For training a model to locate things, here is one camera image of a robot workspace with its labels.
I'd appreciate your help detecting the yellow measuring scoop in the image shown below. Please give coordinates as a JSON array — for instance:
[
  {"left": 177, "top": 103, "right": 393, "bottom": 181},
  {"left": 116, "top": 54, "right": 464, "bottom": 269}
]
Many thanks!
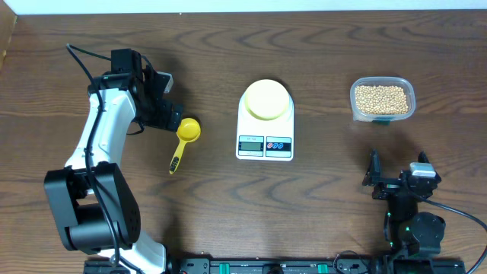
[{"left": 169, "top": 118, "right": 201, "bottom": 174}]

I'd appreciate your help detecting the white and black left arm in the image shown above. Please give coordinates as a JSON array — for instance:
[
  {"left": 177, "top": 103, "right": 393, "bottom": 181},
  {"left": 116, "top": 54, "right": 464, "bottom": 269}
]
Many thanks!
[{"left": 43, "top": 49, "right": 183, "bottom": 273}]

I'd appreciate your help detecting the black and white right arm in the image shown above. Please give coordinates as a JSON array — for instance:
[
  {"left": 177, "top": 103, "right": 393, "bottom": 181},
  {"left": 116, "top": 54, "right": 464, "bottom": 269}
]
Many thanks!
[{"left": 362, "top": 150, "right": 446, "bottom": 273}]

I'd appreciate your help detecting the pale yellow plastic bowl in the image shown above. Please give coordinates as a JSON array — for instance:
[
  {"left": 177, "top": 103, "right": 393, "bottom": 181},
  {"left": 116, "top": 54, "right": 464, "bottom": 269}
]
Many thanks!
[{"left": 243, "top": 79, "right": 290, "bottom": 121}]

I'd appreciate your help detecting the white digital kitchen scale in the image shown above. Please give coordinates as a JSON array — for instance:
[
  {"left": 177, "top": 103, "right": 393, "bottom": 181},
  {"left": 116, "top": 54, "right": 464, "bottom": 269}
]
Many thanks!
[{"left": 235, "top": 89, "right": 295, "bottom": 161}]

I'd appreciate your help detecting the clear container of soybeans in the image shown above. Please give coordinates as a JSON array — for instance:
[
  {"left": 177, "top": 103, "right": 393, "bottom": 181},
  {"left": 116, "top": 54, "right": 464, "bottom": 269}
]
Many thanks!
[{"left": 350, "top": 76, "right": 416, "bottom": 123}]

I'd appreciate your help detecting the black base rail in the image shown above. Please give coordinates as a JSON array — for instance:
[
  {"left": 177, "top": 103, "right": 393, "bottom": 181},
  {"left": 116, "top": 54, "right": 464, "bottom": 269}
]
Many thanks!
[{"left": 82, "top": 257, "right": 467, "bottom": 274}]

